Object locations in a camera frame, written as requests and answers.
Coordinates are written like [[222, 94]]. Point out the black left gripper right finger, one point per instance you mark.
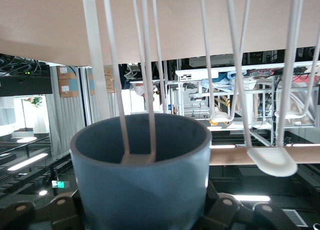
[[225, 215]]

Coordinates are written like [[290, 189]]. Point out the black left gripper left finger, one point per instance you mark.
[[37, 215]]

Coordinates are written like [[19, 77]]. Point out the blue plastic cup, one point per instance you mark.
[[140, 190]]

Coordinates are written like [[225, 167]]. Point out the ceiling light strip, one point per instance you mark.
[[27, 162], [222, 146], [251, 198]]

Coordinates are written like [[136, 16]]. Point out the green exit sign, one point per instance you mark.
[[60, 184]]

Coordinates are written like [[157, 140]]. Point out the white ceiling air vent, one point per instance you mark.
[[295, 218]]

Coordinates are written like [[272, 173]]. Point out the green potted plant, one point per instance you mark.
[[36, 101]]

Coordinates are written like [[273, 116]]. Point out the black equipment cabinet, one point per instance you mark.
[[25, 86]]

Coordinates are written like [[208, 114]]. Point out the brown cardboard box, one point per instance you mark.
[[108, 82], [66, 72], [68, 88]]

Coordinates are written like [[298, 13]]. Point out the brown table cover sheet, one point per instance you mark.
[[37, 19]]

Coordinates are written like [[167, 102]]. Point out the white aluminium frame workstation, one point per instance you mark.
[[195, 74]]

